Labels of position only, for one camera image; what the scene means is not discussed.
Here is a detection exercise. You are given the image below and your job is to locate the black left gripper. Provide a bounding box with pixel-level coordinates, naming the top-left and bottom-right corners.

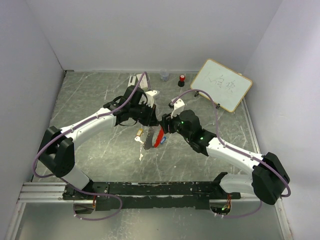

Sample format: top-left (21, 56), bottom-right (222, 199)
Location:
top-left (130, 101), bottom-right (160, 127)

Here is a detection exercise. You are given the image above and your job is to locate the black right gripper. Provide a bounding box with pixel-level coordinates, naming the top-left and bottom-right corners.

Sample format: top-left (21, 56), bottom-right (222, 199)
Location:
top-left (159, 108), bottom-right (192, 141)

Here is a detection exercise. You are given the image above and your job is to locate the metal key holder red handle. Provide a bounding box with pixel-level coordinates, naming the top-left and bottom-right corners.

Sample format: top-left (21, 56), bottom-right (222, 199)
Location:
top-left (143, 125), bottom-right (164, 150)

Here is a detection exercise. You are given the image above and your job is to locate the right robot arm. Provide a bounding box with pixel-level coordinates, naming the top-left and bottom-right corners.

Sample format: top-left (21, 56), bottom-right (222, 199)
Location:
top-left (159, 110), bottom-right (290, 205)

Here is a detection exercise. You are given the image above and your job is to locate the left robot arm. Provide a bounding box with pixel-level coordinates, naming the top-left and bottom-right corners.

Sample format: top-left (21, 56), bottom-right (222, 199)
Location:
top-left (37, 85), bottom-right (159, 200)

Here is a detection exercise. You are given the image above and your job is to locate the yellow key tag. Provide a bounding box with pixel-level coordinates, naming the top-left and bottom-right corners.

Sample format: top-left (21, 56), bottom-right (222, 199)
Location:
top-left (136, 128), bottom-right (143, 137)

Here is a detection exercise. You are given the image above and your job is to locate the red black stamp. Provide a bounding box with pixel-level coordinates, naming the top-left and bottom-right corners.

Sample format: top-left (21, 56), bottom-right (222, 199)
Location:
top-left (178, 74), bottom-right (186, 87)

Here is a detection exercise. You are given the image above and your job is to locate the green white staple box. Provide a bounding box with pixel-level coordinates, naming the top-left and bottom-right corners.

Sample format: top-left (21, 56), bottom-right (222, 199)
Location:
top-left (136, 73), bottom-right (150, 91)

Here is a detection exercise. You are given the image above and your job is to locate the clear jar of clips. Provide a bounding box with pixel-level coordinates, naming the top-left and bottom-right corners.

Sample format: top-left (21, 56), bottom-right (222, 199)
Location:
top-left (159, 69), bottom-right (170, 82)

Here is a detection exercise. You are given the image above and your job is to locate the white stapler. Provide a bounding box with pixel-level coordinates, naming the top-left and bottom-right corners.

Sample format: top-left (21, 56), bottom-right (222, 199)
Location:
top-left (127, 75), bottom-right (137, 87)

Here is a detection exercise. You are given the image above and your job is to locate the yellow framed whiteboard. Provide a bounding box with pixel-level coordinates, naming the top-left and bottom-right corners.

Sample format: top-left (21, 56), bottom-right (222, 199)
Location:
top-left (190, 58), bottom-right (253, 113)

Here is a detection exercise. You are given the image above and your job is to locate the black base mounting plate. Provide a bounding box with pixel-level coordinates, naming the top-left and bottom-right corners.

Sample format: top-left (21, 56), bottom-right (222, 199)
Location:
top-left (62, 181), bottom-right (241, 211)

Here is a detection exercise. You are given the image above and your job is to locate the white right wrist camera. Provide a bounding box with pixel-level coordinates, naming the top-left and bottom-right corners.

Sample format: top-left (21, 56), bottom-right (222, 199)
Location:
top-left (169, 98), bottom-right (185, 119)

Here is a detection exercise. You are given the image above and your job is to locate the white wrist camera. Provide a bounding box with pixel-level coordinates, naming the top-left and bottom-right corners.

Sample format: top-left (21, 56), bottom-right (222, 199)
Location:
top-left (142, 90), bottom-right (160, 107)
top-left (169, 98), bottom-right (185, 119)

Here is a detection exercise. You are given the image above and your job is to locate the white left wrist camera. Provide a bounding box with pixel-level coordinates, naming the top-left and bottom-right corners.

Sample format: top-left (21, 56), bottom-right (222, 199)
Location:
top-left (142, 90), bottom-right (160, 107)

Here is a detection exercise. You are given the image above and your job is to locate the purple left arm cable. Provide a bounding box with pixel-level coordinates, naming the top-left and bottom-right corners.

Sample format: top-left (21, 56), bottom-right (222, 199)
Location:
top-left (32, 71), bottom-right (152, 221)

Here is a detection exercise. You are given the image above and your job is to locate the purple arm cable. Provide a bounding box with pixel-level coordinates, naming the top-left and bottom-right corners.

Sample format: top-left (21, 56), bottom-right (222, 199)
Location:
top-left (32, 71), bottom-right (152, 221)
top-left (171, 89), bottom-right (292, 218)

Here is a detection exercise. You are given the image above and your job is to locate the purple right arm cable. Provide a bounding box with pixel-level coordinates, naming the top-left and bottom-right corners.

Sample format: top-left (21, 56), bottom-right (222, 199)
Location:
top-left (171, 89), bottom-right (292, 218)

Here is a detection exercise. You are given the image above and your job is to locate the aluminium rail frame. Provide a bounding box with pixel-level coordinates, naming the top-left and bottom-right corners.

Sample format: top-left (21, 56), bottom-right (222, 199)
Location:
top-left (4, 99), bottom-right (292, 240)

